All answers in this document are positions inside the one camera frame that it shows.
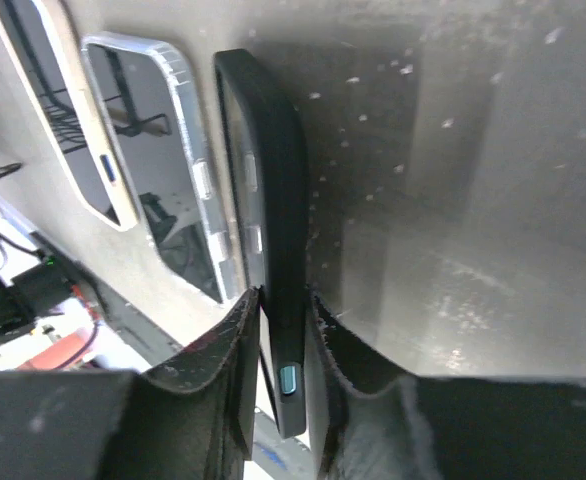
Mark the clear transparent phone case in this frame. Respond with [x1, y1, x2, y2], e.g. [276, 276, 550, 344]
[80, 32, 247, 304]

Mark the black phone case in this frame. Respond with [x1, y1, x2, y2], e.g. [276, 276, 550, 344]
[214, 49, 309, 438]

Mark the black screen smartphone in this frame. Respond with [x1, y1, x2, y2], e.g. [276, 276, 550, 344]
[0, 1, 119, 224]
[85, 42, 224, 301]

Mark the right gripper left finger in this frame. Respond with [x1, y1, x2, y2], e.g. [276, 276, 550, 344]
[0, 288, 260, 479]

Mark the beige phone case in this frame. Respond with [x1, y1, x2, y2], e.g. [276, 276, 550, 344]
[0, 1, 139, 232]

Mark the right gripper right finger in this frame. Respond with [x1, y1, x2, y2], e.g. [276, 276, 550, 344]
[305, 294, 586, 479]

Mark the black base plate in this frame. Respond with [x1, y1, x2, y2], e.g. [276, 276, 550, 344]
[32, 229, 184, 371]

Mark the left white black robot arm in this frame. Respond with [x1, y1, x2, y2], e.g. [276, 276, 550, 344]
[0, 264, 72, 345]

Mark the teal phone case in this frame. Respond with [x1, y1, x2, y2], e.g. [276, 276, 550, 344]
[278, 364, 299, 397]

